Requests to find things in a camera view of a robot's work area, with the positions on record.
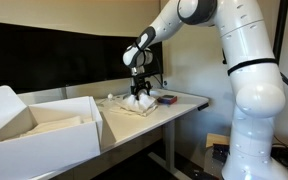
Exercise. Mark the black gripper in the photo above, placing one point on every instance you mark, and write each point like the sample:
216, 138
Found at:
139, 83

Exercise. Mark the white cloth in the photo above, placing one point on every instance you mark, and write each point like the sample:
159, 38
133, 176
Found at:
117, 108
139, 101
58, 124

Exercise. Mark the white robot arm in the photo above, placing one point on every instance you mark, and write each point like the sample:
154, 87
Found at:
255, 77

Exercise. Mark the folded white cloth on table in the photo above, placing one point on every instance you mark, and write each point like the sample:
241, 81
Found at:
117, 108

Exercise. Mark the red and blue small box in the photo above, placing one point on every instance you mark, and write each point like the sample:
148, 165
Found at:
167, 99

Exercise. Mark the white cloth in box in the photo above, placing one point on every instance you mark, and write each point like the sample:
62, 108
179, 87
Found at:
58, 124

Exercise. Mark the white cardboard box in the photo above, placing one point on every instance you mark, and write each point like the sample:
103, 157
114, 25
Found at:
22, 158

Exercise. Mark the small white knob object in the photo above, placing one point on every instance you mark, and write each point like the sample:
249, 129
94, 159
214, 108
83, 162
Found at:
110, 97

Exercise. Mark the white desk leg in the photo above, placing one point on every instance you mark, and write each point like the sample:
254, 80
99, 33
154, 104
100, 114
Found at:
168, 163

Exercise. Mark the black vertical pole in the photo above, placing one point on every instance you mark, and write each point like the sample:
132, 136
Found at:
280, 28

